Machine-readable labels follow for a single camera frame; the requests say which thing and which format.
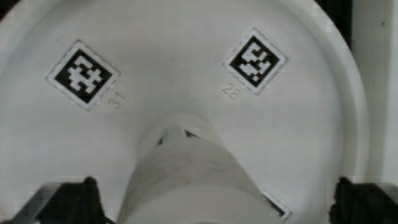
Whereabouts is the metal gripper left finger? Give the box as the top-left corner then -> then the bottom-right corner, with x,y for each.
5,177 -> 115,224

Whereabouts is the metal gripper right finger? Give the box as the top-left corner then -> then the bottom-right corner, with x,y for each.
328,177 -> 398,224

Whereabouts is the white cylindrical table leg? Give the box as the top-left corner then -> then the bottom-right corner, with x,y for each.
117,113 -> 282,224

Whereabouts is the white round table top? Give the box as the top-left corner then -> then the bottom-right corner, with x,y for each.
0,0 -> 367,224

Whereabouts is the white right fence bar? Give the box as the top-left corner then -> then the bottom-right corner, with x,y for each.
353,0 -> 398,184

